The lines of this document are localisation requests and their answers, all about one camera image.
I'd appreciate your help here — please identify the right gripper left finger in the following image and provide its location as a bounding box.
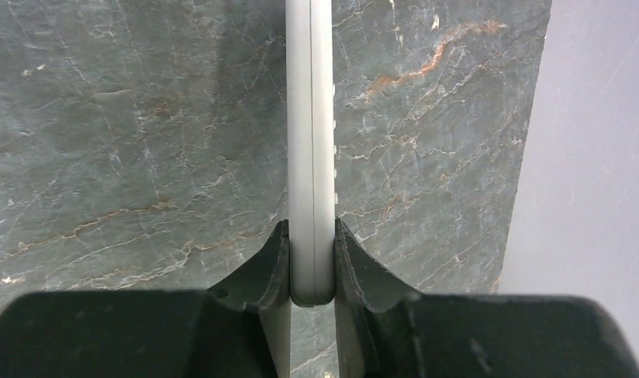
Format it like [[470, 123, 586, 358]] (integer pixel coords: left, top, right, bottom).
[[0, 220, 291, 377]]

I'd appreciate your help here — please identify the white remote control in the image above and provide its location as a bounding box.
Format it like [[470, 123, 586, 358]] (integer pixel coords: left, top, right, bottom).
[[285, 0, 336, 307]]

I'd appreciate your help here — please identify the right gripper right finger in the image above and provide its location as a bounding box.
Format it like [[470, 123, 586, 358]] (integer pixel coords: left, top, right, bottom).
[[334, 220, 639, 377]]

